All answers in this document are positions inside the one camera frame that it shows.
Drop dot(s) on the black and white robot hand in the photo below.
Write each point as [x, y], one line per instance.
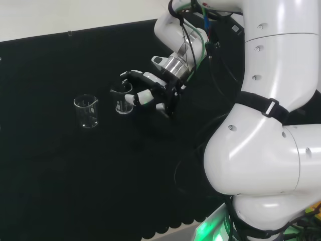
[160, 86]

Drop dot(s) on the clear glass beaker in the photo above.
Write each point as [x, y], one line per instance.
[86, 113]
[120, 106]

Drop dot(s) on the black bench cloth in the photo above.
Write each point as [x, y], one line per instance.
[100, 163]

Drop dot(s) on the yellow stop button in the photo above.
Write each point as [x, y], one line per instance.
[316, 207]

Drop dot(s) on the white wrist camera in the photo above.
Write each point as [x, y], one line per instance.
[158, 61]

